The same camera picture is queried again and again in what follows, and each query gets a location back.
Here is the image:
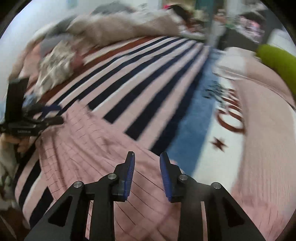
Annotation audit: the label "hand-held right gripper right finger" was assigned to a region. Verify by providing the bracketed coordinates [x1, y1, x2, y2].
[159, 152, 266, 241]

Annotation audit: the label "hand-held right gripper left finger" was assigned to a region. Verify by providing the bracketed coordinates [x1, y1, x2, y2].
[24, 151, 136, 241]

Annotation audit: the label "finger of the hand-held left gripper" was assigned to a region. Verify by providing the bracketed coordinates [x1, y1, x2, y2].
[22, 104, 62, 119]
[35, 115, 64, 127]

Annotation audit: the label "pink checked shirt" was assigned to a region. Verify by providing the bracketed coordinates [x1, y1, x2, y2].
[38, 102, 208, 241]

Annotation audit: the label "person's left forearm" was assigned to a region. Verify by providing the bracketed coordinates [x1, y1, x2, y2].
[0, 134, 17, 202]

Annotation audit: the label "person's left hand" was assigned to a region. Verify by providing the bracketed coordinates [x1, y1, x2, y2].
[14, 136, 36, 158]

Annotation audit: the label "blue denim jeans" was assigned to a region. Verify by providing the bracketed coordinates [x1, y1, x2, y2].
[22, 94, 40, 110]

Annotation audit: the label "floral patterned garment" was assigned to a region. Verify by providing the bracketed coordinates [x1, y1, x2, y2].
[35, 40, 79, 93]

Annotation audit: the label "pink patterned quilt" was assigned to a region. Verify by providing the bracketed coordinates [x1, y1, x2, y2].
[9, 30, 77, 79]

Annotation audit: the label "striped printed blanket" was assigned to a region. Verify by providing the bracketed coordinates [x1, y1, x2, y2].
[14, 35, 245, 227]

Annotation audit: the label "pink knitted pillow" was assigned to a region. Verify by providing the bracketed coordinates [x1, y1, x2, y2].
[231, 79, 296, 239]

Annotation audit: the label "grey checked quilt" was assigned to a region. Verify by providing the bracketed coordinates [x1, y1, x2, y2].
[67, 9, 185, 47]

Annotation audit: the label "pink pillow with white trim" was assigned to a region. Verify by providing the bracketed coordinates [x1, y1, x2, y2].
[213, 46, 264, 81]

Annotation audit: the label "green plush toy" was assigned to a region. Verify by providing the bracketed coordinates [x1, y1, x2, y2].
[255, 44, 296, 91]

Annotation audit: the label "black and white plush toy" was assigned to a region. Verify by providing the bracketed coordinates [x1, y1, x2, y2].
[171, 5, 192, 22]

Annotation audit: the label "dark bookshelf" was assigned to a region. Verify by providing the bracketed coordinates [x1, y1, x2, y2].
[222, 9, 269, 44]

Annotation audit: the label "white bed headboard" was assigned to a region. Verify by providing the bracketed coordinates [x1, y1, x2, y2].
[269, 28, 294, 47]

